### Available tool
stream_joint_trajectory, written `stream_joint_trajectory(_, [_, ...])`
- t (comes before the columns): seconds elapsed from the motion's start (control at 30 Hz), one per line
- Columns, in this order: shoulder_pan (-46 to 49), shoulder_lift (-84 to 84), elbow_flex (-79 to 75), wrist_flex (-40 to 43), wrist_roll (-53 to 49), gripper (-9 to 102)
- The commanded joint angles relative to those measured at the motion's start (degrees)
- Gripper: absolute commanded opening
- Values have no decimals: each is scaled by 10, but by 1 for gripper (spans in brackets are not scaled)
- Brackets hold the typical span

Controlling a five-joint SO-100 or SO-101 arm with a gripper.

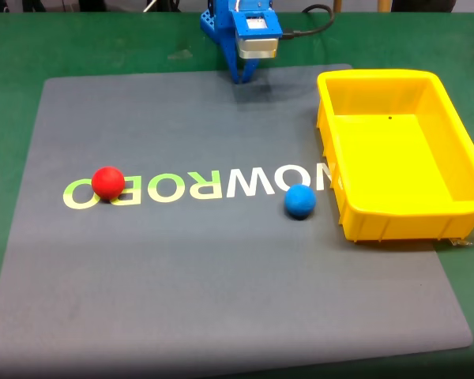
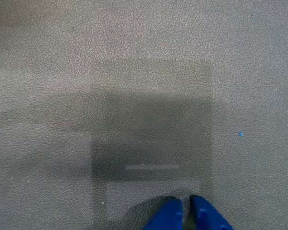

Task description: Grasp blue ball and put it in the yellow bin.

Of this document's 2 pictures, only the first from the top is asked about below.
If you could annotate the blue ball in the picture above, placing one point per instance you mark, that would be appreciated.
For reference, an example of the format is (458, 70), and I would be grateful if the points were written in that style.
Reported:
(300, 200)

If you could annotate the yellow plastic bin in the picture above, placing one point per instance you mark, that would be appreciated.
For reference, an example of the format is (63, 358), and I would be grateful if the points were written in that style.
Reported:
(383, 158)

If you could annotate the red ball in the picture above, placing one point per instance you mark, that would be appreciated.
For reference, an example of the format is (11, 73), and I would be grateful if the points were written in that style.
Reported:
(108, 182)

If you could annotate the wooden furniture leg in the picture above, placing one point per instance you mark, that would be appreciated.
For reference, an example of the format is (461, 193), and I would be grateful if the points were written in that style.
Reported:
(337, 5)
(384, 5)

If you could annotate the grey printed mat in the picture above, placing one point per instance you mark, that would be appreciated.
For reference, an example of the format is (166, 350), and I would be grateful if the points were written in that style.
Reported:
(181, 256)

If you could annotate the clear plastic scrap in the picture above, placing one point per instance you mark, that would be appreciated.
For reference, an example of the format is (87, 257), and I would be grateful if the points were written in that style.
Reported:
(468, 239)

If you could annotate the silver camera in blue mount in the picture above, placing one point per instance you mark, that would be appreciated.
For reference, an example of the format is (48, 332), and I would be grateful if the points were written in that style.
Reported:
(256, 33)

